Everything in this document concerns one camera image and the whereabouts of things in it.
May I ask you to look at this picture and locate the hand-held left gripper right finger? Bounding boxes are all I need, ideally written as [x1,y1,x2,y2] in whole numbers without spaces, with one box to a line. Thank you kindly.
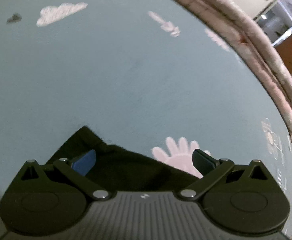
[178,149,274,201]

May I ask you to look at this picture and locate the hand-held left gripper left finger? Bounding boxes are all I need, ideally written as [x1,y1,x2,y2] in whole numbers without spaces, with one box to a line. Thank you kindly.
[16,149,111,201]

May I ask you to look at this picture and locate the black pants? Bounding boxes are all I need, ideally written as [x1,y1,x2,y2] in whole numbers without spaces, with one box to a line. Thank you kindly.
[46,126,204,193]

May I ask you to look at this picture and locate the bed with blue floral sheet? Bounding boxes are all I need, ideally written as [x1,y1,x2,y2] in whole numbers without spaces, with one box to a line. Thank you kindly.
[0,0,292,240]

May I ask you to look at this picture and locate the pink floral quilt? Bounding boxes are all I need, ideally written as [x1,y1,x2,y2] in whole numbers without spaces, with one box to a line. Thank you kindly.
[141,0,292,144]

